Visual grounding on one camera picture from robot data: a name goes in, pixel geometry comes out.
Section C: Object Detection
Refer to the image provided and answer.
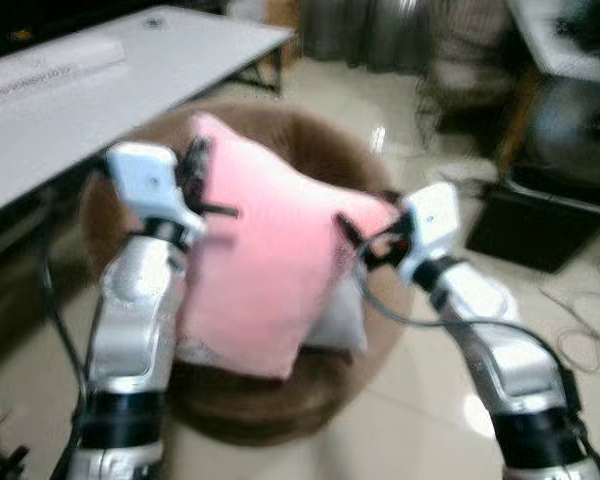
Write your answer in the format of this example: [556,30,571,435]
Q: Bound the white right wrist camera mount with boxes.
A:
[397,182,462,287]

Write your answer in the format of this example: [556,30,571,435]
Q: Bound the long white printed box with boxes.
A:
[0,37,127,107]

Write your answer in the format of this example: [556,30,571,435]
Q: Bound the brown round velvet armchair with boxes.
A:
[80,100,418,447]

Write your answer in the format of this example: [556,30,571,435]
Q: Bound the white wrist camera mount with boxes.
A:
[397,182,462,287]
[106,143,207,243]

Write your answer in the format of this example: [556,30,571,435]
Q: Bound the cluttered white side table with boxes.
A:
[506,0,600,88]

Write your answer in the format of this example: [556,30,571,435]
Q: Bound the light grey pillow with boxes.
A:
[302,268,371,354]

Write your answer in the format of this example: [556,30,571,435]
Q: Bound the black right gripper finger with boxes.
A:
[335,212,373,259]

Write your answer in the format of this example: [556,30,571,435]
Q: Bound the pink fluffy pillow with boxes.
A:
[175,112,401,382]

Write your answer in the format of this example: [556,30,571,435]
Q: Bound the black storage box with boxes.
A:
[465,180,600,275]

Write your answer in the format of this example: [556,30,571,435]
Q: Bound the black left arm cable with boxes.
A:
[42,225,91,480]

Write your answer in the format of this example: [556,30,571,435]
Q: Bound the plaid cushioned metal chair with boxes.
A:
[420,0,523,133]

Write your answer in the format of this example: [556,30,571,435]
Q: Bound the crumpled white cloth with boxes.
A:
[440,158,493,189]

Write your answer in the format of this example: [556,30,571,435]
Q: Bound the white table with black legs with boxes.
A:
[0,5,297,223]

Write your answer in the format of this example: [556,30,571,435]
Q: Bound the grey curtain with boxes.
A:
[300,0,433,63]

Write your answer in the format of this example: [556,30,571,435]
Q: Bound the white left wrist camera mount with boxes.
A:
[106,143,207,243]

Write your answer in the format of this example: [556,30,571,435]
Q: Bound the large grey floor fan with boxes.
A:
[527,78,600,193]

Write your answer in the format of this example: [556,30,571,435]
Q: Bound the tangled floor cables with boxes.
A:
[538,268,600,377]

